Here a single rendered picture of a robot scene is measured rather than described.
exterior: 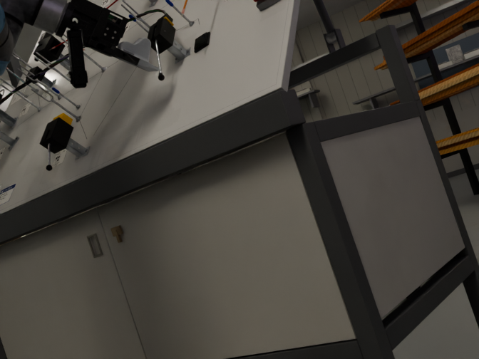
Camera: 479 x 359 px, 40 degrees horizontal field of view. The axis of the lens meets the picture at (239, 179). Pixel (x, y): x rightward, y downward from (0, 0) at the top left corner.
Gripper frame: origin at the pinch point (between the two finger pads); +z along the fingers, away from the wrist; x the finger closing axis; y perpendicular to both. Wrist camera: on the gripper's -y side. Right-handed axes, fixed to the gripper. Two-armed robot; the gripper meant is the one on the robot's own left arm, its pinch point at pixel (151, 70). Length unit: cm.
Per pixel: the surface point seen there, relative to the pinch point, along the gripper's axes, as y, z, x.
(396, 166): 2, 55, -13
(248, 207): -17.3, 23.9, -19.5
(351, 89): 143, 456, 811
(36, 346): -77, 7, 35
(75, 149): -23.1, -5.6, 18.8
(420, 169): 5, 66, -6
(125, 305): -52, 17, 8
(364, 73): 172, 460, 800
